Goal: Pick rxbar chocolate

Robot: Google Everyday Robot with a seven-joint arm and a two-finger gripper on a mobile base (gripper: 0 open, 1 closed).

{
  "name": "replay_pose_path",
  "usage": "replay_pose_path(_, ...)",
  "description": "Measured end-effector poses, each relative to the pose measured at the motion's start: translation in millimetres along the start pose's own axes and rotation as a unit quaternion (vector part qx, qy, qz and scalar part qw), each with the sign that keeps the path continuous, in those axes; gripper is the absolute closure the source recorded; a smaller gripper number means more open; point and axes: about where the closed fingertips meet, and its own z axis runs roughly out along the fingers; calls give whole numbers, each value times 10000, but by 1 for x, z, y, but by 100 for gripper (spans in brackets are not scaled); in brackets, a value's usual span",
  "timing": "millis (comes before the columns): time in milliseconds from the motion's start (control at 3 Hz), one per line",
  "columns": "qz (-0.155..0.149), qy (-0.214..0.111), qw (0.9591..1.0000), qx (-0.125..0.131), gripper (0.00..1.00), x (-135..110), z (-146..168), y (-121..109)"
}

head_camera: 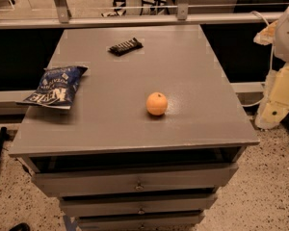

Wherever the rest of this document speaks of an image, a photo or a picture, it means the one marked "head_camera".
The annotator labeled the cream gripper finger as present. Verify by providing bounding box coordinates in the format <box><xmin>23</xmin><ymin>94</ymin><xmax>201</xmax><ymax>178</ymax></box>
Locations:
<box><xmin>255</xmin><ymin>63</ymin><xmax>289</xmax><ymax>129</ymax></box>

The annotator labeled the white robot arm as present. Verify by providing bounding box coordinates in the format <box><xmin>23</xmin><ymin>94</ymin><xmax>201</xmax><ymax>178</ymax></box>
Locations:
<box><xmin>253</xmin><ymin>6</ymin><xmax>289</xmax><ymax>129</ymax></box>

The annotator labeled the orange fruit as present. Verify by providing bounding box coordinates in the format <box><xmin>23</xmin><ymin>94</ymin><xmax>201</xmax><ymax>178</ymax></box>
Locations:
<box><xmin>145</xmin><ymin>92</ymin><xmax>168</xmax><ymax>116</ymax></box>

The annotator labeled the grey drawer cabinet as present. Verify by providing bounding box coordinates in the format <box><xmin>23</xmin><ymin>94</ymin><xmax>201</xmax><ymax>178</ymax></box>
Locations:
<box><xmin>8</xmin><ymin>24</ymin><xmax>261</xmax><ymax>231</ymax></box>

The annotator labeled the middle grey drawer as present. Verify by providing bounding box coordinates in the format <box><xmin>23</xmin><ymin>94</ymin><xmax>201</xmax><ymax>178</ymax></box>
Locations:
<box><xmin>60</xmin><ymin>193</ymin><xmax>217</xmax><ymax>217</ymax></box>

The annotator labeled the grey drawer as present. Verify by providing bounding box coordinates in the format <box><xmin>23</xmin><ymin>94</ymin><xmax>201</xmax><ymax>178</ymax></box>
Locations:
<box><xmin>60</xmin><ymin>193</ymin><xmax>217</xmax><ymax>217</ymax></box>
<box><xmin>33</xmin><ymin>163</ymin><xmax>238</xmax><ymax>197</ymax></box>
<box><xmin>77</xmin><ymin>212</ymin><xmax>204</xmax><ymax>231</ymax></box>

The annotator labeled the bottom grey drawer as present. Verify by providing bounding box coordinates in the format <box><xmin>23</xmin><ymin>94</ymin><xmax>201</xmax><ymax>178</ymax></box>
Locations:
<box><xmin>77</xmin><ymin>212</ymin><xmax>204</xmax><ymax>231</ymax></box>

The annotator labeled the top grey drawer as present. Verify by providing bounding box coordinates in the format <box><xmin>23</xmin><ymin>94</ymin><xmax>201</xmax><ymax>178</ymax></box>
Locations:
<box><xmin>33</xmin><ymin>163</ymin><xmax>238</xmax><ymax>197</ymax></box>

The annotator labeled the blue kettle chips bag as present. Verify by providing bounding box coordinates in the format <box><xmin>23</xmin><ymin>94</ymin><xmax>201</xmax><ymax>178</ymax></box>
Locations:
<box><xmin>18</xmin><ymin>65</ymin><xmax>88</xmax><ymax>110</ymax></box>

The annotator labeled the grey metal railing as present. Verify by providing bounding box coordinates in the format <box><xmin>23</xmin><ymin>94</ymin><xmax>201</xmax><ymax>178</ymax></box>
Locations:
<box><xmin>0</xmin><ymin>0</ymin><xmax>282</xmax><ymax>29</ymax></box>

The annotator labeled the black shoe tip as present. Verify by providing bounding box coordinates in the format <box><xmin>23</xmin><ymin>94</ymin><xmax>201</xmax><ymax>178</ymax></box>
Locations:
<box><xmin>9</xmin><ymin>222</ymin><xmax>31</xmax><ymax>231</ymax></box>

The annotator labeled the white cable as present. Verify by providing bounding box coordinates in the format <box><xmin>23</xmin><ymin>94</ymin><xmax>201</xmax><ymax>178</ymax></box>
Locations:
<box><xmin>240</xmin><ymin>10</ymin><xmax>276</xmax><ymax>108</ymax></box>

